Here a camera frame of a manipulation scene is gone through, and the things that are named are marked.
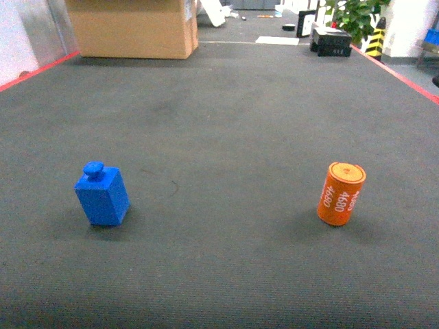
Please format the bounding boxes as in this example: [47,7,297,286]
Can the blue block part with knob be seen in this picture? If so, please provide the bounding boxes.
[74,161,130,226]

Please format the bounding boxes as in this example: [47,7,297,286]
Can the orange cylindrical cap 4680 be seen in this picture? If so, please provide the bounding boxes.
[317,162,366,226]

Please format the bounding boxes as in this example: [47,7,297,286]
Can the white paper sheet on floor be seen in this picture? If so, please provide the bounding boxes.
[255,36,300,46]

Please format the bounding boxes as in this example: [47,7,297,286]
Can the large cardboard box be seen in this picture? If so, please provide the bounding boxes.
[65,0,198,60]

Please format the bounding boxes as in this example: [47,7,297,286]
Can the black equipment case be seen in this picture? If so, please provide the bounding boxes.
[310,27,352,58]

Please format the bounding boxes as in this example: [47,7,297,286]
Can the yellow black striped bollard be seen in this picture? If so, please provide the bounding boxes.
[364,17,386,61]

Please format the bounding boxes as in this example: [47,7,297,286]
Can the green potted plant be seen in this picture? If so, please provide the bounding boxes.
[323,0,391,45]

